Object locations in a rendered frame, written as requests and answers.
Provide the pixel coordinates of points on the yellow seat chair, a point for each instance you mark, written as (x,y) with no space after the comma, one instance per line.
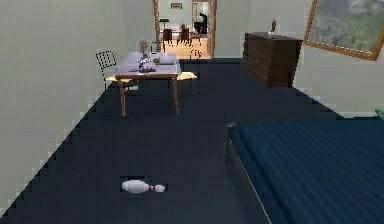
(187,75)

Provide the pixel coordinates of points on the wooden table with pale top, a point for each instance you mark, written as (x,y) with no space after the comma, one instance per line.
(150,68)

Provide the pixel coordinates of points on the brown bowl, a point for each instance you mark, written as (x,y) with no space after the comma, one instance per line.
(156,60)

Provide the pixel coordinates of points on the dark red dining chair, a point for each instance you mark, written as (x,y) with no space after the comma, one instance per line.
(184,35)
(167,35)

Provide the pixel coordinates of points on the glass vase on table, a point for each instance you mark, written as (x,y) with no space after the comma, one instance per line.
(144,46)

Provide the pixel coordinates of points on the white bowling pin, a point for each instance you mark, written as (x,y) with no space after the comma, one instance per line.
(136,186)

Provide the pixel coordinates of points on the dark brown chest of drawers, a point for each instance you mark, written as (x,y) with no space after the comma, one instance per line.
(270,58)

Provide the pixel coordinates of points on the small brown statuette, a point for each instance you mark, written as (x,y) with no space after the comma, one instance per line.
(273,25)

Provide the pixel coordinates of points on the blue striped bed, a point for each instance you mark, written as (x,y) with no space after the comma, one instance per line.
(313,166)

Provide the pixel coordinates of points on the wooden framed landscape painting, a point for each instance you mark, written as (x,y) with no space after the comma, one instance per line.
(346,26)

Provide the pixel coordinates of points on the teal pillow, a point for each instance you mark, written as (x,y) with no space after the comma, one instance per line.
(380,112)

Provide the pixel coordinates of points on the small framed wall picture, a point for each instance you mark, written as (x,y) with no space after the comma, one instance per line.
(176,5)

